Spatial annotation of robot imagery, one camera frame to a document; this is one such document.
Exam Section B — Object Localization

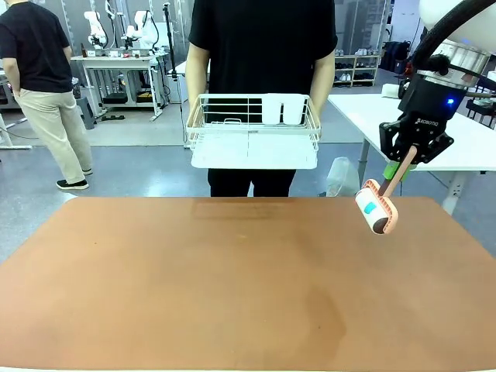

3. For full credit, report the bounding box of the background person in black shirt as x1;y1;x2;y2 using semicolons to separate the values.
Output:
0;0;95;191

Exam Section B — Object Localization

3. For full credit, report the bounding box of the person right forearm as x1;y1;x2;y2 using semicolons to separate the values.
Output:
184;41;212;117

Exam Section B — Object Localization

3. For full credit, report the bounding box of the white cloth roll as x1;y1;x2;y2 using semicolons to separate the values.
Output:
381;83;404;100

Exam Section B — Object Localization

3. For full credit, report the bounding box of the white plastic cutlery holder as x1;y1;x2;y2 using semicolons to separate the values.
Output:
263;92;308;126

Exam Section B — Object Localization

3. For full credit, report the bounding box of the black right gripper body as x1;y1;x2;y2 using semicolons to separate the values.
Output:
398;75;467;148

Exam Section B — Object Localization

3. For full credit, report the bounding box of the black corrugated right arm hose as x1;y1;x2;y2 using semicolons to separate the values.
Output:
412;0;484;77

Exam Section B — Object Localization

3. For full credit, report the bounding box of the wooden shoe rack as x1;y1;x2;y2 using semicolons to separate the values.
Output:
332;53;383;88

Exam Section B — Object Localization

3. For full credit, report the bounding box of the person torso in black shirt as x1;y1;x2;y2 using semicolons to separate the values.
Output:
188;0;338;198

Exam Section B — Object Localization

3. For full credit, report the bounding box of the white side table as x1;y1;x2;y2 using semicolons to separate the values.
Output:
327;92;496;215

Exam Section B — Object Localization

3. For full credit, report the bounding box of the clear plastic bag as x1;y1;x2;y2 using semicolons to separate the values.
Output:
326;157;361;198

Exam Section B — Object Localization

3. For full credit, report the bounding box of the black tripod pole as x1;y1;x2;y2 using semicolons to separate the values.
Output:
162;2;180;83

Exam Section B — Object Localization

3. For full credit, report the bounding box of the person left forearm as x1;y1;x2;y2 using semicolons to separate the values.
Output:
309;49;336;117

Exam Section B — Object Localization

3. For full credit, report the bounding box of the white background workbench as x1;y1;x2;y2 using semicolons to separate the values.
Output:
71;53;168;122

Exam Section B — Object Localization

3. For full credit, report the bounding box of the white wire dish rack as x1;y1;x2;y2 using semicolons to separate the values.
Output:
184;92;322;171

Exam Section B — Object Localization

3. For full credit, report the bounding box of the pink lint roller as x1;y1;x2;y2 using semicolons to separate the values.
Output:
354;145;420;236

